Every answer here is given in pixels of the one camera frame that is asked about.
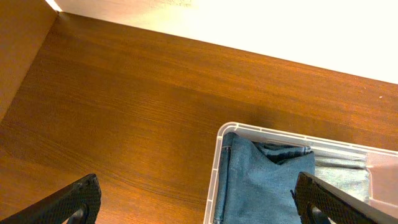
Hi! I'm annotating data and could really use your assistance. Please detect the light blue jeans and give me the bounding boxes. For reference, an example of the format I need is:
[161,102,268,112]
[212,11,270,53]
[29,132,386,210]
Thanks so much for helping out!
[304,146,370,203]

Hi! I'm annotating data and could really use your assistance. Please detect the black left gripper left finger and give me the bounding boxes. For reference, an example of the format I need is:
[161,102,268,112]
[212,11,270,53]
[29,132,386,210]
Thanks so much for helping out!
[1,174,101,223]

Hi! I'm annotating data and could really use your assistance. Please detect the clear plastic storage container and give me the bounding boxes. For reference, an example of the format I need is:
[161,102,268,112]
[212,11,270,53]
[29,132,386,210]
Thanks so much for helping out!
[203,122,397,224]

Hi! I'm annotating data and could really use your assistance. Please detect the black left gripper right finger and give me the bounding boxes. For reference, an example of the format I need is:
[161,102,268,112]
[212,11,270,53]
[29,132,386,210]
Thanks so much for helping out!
[290,172,397,224]

